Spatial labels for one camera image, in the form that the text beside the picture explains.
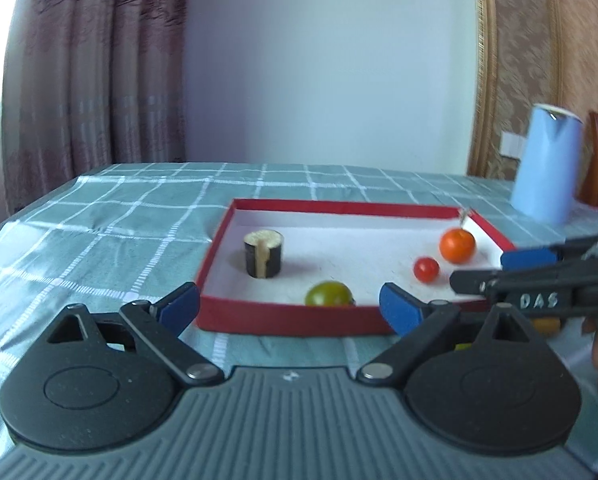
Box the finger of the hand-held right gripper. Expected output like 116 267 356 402
450 260 587 297
500 232 598 272

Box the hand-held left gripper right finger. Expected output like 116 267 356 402
356 282 538 386

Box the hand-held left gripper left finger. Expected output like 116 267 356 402
46 282 226 387

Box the red shallow cardboard box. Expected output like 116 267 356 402
195 198 518 336

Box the dark eggplant piece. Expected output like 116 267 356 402
244 229 285 279

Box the yellow round piece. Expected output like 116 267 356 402
529 317 562 337

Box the orange tangerine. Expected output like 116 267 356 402
439 227 476 264

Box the small red cherry tomato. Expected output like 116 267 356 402
413 257 440 282

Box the green tomato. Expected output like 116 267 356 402
305 281 356 307

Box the light blue kettle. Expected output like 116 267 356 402
510 103 584 226

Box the brown patterned curtain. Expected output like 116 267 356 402
1 0 190 216

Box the white wall socket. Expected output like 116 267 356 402
500 131 524 157

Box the gold wall moulding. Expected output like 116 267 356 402
466 0 564 178

